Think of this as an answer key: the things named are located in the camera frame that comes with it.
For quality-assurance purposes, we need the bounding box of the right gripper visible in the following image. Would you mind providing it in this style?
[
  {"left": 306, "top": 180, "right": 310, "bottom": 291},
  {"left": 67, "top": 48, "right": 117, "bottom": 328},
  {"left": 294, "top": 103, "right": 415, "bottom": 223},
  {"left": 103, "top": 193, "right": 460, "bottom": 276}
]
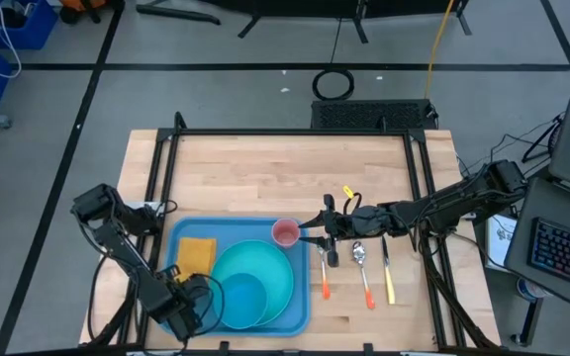
[{"left": 298, "top": 194, "right": 395, "bottom": 268}]

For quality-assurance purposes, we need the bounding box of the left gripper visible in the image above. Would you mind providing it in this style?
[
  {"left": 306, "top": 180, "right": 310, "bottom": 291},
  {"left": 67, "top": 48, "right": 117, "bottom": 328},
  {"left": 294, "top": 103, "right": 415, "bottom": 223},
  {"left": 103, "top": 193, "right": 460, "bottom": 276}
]
[{"left": 158, "top": 274, "right": 213, "bottom": 342}]

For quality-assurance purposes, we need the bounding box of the pink cup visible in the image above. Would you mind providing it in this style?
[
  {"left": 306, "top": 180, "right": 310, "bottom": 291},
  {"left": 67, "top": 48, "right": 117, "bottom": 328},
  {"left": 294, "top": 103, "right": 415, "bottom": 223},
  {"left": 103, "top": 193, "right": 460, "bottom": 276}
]
[{"left": 270, "top": 218, "right": 302, "bottom": 249}]

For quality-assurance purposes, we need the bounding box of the spoon with orange handle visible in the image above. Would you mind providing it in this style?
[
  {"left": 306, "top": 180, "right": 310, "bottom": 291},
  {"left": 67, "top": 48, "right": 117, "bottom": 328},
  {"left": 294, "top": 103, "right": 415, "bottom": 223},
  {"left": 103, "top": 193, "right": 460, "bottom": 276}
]
[{"left": 351, "top": 240, "right": 377, "bottom": 311}]

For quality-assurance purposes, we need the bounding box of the yellow cloth napkin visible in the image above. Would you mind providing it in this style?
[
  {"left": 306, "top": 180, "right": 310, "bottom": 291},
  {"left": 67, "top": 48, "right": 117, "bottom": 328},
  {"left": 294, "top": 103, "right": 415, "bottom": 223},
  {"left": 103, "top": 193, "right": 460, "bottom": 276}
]
[{"left": 175, "top": 236, "right": 218, "bottom": 284}]

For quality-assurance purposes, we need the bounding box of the blue bowl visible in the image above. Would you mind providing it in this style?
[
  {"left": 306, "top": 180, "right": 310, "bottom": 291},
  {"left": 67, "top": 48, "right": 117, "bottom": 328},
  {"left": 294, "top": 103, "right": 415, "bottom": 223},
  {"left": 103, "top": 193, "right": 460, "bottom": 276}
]
[{"left": 218, "top": 272, "right": 270, "bottom": 331}]

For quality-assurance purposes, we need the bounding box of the green plate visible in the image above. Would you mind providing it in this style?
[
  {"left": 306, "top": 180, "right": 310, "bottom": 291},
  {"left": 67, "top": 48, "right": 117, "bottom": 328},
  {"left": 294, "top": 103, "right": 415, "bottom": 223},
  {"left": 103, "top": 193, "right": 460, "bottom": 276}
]
[{"left": 209, "top": 239, "right": 296, "bottom": 327}]

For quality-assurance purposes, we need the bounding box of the knife with yellow handle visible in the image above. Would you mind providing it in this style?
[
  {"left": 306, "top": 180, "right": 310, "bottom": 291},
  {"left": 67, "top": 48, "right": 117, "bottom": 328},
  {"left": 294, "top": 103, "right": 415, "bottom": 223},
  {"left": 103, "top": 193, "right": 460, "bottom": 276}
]
[{"left": 380, "top": 233, "right": 397, "bottom": 306}]

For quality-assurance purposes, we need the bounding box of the blue plastic tray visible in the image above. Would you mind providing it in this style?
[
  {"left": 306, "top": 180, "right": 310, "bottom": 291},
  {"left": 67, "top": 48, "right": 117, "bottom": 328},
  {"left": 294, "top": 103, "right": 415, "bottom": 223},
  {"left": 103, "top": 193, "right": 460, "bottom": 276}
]
[{"left": 160, "top": 216, "right": 312, "bottom": 338}]

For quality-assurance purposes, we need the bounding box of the black perforated computer case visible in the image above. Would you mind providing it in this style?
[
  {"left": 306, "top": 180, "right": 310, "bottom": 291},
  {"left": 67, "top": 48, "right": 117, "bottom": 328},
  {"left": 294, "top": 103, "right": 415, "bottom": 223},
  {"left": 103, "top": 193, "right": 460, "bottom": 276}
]
[{"left": 310, "top": 98, "right": 439, "bottom": 133}]

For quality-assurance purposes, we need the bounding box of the white printed paper sheet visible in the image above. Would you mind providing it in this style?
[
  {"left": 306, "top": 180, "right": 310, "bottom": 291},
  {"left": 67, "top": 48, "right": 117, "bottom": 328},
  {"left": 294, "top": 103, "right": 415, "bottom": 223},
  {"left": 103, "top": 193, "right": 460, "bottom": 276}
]
[{"left": 485, "top": 212, "right": 520, "bottom": 273}]

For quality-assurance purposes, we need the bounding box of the blue and white tape roll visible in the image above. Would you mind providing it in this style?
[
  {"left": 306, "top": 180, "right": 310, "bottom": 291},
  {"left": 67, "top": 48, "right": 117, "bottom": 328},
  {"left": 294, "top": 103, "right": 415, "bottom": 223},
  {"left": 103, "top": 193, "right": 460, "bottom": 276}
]
[{"left": 516, "top": 277, "right": 546, "bottom": 304}]

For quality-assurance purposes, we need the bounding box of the backlit black keyboard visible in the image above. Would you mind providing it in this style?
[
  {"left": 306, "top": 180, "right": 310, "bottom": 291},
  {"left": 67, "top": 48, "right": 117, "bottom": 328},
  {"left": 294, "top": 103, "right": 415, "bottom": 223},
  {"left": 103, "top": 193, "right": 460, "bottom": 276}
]
[{"left": 526, "top": 217, "right": 570, "bottom": 296}]

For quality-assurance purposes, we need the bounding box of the black bar on floor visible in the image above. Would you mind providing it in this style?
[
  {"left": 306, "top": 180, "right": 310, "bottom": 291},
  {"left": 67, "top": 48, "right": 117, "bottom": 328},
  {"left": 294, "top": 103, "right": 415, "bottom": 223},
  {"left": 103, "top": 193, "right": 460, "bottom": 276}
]
[{"left": 135, "top": 3, "right": 222, "bottom": 26}]

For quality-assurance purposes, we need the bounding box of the orange and black tool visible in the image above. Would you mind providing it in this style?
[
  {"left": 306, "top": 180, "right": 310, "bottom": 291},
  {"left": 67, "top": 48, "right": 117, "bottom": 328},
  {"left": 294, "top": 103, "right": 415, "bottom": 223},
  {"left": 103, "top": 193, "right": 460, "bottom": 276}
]
[{"left": 59, "top": 0, "right": 111, "bottom": 24}]

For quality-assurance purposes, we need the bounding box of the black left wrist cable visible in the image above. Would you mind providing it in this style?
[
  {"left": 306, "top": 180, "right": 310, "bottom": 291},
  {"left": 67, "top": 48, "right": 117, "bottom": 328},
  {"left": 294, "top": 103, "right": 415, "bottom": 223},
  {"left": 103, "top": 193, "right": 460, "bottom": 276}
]
[{"left": 185, "top": 273, "right": 227, "bottom": 330}]

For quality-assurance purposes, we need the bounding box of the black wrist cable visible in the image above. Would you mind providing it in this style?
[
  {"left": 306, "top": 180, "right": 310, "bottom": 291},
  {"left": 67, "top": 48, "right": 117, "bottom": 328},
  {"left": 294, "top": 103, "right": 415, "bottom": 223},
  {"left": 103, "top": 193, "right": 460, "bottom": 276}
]
[
  {"left": 185, "top": 273, "right": 227, "bottom": 330},
  {"left": 342, "top": 191, "right": 364, "bottom": 215}
]

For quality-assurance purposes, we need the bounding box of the fork with orange handle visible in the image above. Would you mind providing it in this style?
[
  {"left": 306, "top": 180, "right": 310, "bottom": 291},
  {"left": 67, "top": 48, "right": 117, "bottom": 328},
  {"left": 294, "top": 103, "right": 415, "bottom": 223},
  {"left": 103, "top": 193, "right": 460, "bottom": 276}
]
[{"left": 317, "top": 244, "right": 333, "bottom": 301}]

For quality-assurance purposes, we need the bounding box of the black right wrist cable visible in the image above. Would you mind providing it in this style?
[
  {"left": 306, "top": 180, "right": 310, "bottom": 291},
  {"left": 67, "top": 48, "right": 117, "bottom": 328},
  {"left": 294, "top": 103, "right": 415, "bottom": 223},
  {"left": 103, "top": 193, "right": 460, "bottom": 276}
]
[{"left": 342, "top": 191, "right": 364, "bottom": 215}]

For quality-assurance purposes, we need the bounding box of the coiled black cable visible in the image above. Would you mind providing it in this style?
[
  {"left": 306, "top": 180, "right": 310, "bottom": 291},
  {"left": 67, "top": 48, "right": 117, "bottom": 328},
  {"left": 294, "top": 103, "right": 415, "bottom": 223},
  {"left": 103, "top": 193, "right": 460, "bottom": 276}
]
[{"left": 312, "top": 67, "right": 356, "bottom": 102}]

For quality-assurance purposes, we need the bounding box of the thin black hanging cable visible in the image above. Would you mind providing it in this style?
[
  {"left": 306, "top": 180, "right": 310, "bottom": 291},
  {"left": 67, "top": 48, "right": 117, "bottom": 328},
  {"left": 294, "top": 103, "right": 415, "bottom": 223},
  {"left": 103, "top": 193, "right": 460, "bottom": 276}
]
[{"left": 331, "top": 18, "right": 343, "bottom": 65}]

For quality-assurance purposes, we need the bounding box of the yellow hanging cable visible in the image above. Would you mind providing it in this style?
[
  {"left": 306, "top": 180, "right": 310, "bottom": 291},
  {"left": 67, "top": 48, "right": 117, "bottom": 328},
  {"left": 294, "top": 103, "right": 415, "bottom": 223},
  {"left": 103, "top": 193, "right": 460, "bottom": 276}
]
[{"left": 424, "top": 0, "right": 457, "bottom": 99}]

